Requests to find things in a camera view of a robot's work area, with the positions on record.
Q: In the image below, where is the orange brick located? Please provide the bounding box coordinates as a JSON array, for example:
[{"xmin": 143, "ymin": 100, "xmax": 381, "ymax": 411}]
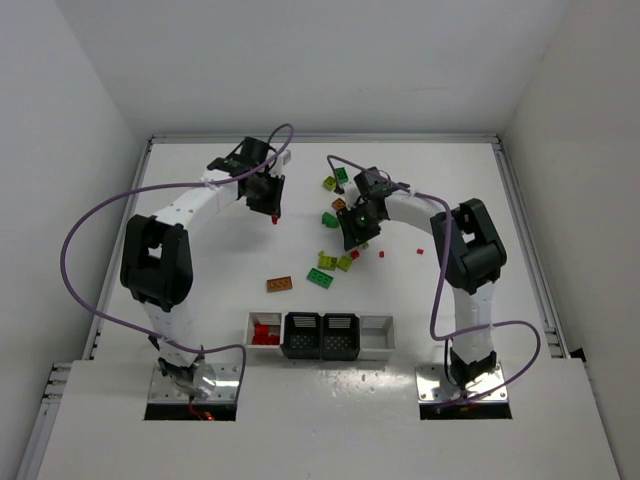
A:
[
  {"xmin": 266, "ymin": 276, "xmax": 293, "ymax": 293},
  {"xmin": 332, "ymin": 198, "xmax": 346, "ymax": 211}
]

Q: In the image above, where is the red square brick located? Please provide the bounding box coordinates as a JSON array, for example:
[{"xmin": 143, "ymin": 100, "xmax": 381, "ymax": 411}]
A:
[{"xmin": 254, "ymin": 324, "xmax": 270, "ymax": 337}]

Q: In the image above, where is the red long brick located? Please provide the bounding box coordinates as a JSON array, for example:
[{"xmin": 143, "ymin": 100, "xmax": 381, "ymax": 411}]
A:
[{"xmin": 252, "ymin": 334, "xmax": 280, "ymax": 346}]

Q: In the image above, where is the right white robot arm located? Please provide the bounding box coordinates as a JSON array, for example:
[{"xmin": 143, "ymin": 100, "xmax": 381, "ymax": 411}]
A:
[{"xmin": 337, "ymin": 167, "xmax": 507, "ymax": 389}]

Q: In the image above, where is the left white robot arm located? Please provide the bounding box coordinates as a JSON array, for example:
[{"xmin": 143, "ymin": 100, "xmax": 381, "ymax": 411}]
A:
[{"xmin": 120, "ymin": 137, "xmax": 291, "ymax": 396}]

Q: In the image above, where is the lime square brick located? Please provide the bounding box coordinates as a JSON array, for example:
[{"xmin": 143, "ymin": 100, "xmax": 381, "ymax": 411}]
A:
[{"xmin": 336, "ymin": 255, "xmax": 353, "ymax": 272}]

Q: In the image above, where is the green sloped brick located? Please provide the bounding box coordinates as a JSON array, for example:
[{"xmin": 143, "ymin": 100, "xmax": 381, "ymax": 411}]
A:
[{"xmin": 321, "ymin": 212, "xmax": 340, "ymax": 229}]

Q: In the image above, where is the lime printed brick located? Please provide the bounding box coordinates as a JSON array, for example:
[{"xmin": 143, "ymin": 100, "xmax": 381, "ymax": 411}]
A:
[{"xmin": 317, "ymin": 255, "xmax": 338, "ymax": 271}]

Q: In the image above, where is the dark green brick top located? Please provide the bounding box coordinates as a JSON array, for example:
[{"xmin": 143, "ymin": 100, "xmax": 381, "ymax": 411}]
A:
[{"xmin": 334, "ymin": 167, "xmax": 349, "ymax": 185}]

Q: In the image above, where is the lime brick top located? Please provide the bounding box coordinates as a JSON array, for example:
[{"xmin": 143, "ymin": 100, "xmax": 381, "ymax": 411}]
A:
[{"xmin": 322, "ymin": 176, "xmax": 337, "ymax": 191}]

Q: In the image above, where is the green long brick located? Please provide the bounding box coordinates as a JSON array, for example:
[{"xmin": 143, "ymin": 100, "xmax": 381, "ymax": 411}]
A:
[{"xmin": 306, "ymin": 268, "xmax": 334, "ymax": 289}]

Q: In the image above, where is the right black bin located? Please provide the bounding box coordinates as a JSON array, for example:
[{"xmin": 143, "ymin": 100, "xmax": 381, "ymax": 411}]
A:
[{"xmin": 321, "ymin": 313, "xmax": 360, "ymax": 361}]

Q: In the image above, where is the black bin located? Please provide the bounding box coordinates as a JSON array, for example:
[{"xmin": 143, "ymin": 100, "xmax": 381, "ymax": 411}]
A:
[
  {"xmin": 281, "ymin": 312, "xmax": 322, "ymax": 360},
  {"xmin": 321, "ymin": 313, "xmax": 360, "ymax": 361}
]

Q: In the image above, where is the right white bin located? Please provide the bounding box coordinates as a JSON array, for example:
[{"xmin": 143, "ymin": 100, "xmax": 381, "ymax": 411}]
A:
[{"xmin": 358, "ymin": 315, "xmax": 395, "ymax": 362}]

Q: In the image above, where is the white bin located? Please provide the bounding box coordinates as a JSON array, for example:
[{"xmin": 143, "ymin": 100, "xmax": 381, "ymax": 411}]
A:
[
  {"xmin": 244, "ymin": 311, "xmax": 285, "ymax": 362},
  {"xmin": 358, "ymin": 315, "xmax": 395, "ymax": 362}
]

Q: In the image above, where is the left black bin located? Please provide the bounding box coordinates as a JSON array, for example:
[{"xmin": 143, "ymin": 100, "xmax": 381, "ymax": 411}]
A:
[{"xmin": 281, "ymin": 312, "xmax": 322, "ymax": 360}]

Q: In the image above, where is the left white bin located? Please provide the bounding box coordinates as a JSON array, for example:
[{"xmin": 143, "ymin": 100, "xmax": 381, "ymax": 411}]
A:
[{"xmin": 244, "ymin": 311, "xmax": 285, "ymax": 362}]

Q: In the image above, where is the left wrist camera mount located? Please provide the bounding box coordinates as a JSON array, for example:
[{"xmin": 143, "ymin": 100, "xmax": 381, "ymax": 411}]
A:
[{"xmin": 270, "ymin": 149, "xmax": 291, "ymax": 176}]

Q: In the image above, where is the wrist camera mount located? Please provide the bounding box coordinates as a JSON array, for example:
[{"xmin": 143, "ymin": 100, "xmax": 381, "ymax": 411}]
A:
[
  {"xmin": 270, "ymin": 149, "xmax": 291, "ymax": 176},
  {"xmin": 334, "ymin": 180, "xmax": 359, "ymax": 198}
]

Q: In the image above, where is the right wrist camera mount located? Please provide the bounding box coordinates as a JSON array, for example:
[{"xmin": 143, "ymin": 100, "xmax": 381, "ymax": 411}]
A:
[{"xmin": 334, "ymin": 180, "xmax": 359, "ymax": 198}]

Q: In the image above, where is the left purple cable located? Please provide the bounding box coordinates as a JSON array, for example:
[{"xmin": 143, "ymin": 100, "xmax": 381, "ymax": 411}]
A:
[{"xmin": 60, "ymin": 123, "xmax": 296, "ymax": 391}]

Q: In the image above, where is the purple cable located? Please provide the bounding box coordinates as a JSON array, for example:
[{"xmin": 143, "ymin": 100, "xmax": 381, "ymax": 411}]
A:
[
  {"xmin": 327, "ymin": 154, "xmax": 542, "ymax": 407},
  {"xmin": 60, "ymin": 123, "xmax": 296, "ymax": 391}
]

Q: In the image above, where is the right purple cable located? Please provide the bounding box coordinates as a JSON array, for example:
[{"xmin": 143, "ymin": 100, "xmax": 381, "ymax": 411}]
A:
[{"xmin": 327, "ymin": 154, "xmax": 542, "ymax": 407}]

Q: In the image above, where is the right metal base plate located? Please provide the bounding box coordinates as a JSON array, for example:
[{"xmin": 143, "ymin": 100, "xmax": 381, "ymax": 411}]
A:
[{"xmin": 415, "ymin": 363, "xmax": 509, "ymax": 405}]

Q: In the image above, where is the metal base plate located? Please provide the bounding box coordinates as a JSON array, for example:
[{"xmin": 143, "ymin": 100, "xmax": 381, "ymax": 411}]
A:
[
  {"xmin": 415, "ymin": 363, "xmax": 509, "ymax": 405},
  {"xmin": 147, "ymin": 363, "xmax": 240, "ymax": 405}
]

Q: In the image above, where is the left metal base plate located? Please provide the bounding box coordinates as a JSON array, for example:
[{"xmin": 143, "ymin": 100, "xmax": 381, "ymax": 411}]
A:
[{"xmin": 147, "ymin": 363, "xmax": 240, "ymax": 405}]

